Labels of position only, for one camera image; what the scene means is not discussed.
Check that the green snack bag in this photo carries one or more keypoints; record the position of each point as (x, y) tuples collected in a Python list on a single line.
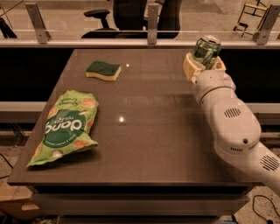
[(67, 127)]

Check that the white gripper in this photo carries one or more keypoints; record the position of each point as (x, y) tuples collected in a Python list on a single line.
[(210, 78)]

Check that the green soda can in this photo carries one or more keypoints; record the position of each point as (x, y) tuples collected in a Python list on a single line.
[(206, 50)]

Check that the cardboard box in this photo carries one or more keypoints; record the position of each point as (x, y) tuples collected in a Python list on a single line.
[(16, 201)]

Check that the middle metal bracket post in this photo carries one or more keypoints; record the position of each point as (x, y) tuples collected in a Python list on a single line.
[(152, 23)]

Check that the black office chair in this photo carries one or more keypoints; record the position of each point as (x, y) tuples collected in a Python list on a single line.
[(130, 22)]

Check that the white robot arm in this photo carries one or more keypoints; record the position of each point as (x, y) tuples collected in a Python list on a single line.
[(236, 131)]

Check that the left metal bracket post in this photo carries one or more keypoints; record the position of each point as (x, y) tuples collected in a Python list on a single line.
[(41, 32)]

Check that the wooden stool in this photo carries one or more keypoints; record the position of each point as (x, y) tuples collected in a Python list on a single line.
[(251, 16)]

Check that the metal bracket post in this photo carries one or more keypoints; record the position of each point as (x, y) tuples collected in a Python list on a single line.
[(152, 23), (261, 37), (41, 32)]

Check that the right metal bracket post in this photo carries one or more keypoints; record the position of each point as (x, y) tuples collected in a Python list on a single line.
[(261, 37)]

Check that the green and yellow sponge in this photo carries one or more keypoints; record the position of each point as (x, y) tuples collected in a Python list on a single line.
[(103, 71)]

